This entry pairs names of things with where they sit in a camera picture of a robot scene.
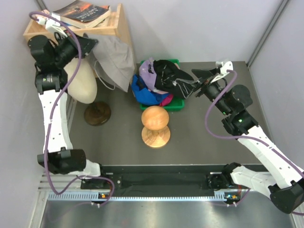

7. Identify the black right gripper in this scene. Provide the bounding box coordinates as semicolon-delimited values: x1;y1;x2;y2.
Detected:
176;67;232;116

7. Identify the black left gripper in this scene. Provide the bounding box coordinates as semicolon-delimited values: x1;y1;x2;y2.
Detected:
52;28;98;68

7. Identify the black baseball cap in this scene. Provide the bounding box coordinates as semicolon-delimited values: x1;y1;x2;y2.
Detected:
153;60;194;99

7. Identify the grey bucket hat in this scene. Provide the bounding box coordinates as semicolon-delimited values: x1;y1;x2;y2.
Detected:
88;35;135;93

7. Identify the lavender baseball cap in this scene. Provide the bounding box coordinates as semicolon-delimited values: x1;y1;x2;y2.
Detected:
139;57;157;91

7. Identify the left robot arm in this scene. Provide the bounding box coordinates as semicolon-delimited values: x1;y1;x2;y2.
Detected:
28;32;108;188

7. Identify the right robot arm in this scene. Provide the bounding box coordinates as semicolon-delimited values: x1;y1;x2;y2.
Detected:
188;69;304;216

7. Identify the blue book under stack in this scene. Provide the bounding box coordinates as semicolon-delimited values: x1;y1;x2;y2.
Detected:
62;22;80;30

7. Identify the green plastic bin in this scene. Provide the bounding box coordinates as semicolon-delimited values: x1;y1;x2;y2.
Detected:
139;59;185;112

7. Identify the dark cover paperback book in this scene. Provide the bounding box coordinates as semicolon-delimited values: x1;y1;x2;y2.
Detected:
53;0;111;29

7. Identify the magenta cap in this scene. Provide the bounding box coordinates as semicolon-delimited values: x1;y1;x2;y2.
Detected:
159;94;174;107

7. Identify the wooden shelf unit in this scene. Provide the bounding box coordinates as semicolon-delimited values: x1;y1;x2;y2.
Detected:
23;3;138;83

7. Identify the beige mannequin head stand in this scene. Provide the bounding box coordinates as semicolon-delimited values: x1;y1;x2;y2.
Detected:
67;59;111;126

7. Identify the blue cap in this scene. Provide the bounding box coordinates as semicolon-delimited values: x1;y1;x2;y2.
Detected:
131;74;160;106

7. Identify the wooden ball hat stand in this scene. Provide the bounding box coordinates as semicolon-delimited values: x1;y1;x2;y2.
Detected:
141;106;171;149

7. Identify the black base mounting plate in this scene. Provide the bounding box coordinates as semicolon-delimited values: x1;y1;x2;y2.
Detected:
81;165;237;197

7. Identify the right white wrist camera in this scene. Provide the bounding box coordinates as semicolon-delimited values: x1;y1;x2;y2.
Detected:
210;60;233;84

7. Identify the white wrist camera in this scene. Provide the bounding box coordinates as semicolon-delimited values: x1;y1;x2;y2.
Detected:
210;60;233;84
35;9;66;37

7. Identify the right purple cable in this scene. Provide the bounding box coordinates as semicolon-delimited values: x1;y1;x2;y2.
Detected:
205;69;304;217

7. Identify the purple cable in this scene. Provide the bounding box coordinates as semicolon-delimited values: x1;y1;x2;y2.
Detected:
28;11;115;209
205;69;304;217

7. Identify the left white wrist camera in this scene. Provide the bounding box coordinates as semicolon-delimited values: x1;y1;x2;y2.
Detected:
35;9;66;37

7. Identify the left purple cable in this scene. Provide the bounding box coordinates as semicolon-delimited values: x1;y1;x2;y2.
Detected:
28;11;115;209

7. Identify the aluminium rail with cable duct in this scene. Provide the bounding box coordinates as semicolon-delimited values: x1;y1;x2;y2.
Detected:
38;175;247;204

